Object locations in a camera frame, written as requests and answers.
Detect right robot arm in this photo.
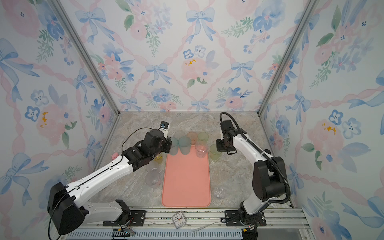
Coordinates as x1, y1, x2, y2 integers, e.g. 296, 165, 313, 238
216, 120, 291, 226

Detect small clear glass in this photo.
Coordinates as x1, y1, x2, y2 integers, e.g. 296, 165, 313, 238
173, 130, 186, 139
213, 187, 226, 200

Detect tall teal textured cup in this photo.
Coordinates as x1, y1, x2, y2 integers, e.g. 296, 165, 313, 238
170, 137, 179, 156

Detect pink toy pig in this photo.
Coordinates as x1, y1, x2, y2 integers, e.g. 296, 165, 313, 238
111, 153, 119, 160

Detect clear plastic stick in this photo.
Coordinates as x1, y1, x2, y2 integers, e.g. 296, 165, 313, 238
192, 222, 219, 233

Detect yellow glass cup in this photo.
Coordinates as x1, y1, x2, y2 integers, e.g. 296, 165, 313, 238
154, 153, 163, 165

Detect yellow-green textured cup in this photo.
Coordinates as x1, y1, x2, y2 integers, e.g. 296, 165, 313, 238
209, 144, 222, 161

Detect aluminium rail frame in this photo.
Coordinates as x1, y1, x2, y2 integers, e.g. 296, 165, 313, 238
60, 208, 315, 240

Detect small white clock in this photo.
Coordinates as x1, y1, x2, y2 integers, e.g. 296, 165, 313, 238
172, 212, 187, 229

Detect pink plastic tray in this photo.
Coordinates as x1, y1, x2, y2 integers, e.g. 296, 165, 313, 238
162, 146, 211, 208

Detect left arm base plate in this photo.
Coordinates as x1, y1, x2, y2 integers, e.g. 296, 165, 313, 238
103, 210, 147, 227

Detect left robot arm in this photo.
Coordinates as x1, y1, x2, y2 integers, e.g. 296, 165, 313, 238
47, 122, 172, 236

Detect clear glass cup lower left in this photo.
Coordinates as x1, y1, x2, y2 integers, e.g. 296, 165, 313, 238
145, 171, 161, 189

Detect light green textured cup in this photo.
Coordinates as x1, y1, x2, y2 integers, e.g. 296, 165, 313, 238
198, 132, 209, 144

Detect clear glass cup upper left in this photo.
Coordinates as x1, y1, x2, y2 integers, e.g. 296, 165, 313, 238
146, 161, 160, 173

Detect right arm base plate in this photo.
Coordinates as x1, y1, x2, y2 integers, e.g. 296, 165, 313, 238
221, 210, 267, 227

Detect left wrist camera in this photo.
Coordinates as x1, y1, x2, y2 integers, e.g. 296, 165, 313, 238
159, 121, 170, 132

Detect small clear glass back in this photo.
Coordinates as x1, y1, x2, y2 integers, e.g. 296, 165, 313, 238
173, 130, 186, 139

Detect clear textured cup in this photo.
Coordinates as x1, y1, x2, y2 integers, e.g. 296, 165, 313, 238
195, 142, 208, 158

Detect small clear glass front right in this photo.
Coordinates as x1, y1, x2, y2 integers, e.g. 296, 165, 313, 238
213, 187, 226, 200

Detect black corrugated cable conduit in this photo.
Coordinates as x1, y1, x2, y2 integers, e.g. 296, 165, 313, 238
219, 111, 292, 208

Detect orange textured cup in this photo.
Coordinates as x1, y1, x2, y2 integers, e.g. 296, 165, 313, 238
187, 132, 199, 146

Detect clear glass cup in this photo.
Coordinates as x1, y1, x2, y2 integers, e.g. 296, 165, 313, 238
146, 161, 160, 173
145, 171, 161, 189

